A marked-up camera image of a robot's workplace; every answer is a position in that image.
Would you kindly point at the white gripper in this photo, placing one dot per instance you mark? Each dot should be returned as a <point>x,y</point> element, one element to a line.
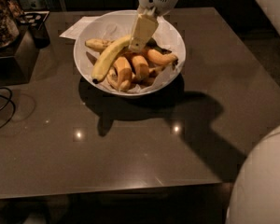
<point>144,27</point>

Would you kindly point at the yellow banana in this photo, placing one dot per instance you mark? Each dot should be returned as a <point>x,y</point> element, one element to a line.
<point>107,57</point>

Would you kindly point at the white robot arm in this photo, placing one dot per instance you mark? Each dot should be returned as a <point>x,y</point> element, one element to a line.
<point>255,198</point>

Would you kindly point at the white bowl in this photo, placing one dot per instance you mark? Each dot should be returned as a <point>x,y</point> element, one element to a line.
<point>87,59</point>

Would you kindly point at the spotted ripe banana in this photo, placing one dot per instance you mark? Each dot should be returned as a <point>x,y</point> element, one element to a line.
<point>98,45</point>

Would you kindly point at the small brown-spotted banana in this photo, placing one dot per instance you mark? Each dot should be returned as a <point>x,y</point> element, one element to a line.
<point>112,78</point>

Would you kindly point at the orange plantain right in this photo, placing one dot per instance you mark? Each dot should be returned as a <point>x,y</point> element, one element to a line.
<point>160,59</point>

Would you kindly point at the orange plantain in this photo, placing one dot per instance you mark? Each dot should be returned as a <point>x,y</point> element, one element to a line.
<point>160,59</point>
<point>124,72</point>
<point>140,67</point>

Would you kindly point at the orange plantain middle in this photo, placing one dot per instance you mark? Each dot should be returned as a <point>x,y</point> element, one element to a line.
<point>140,67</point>

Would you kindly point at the orange plantain left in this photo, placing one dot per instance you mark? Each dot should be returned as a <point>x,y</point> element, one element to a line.
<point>124,72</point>

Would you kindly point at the white paper sheet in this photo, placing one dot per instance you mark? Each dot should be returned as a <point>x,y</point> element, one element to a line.
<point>76,29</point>

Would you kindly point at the black mug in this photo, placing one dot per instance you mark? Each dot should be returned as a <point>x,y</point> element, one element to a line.
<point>34,24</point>

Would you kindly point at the glass jar of snacks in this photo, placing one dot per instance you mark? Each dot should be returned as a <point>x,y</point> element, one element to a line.
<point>9,30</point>

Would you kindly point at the dark wooden box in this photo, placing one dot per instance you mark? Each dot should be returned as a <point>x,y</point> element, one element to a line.
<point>17,61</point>

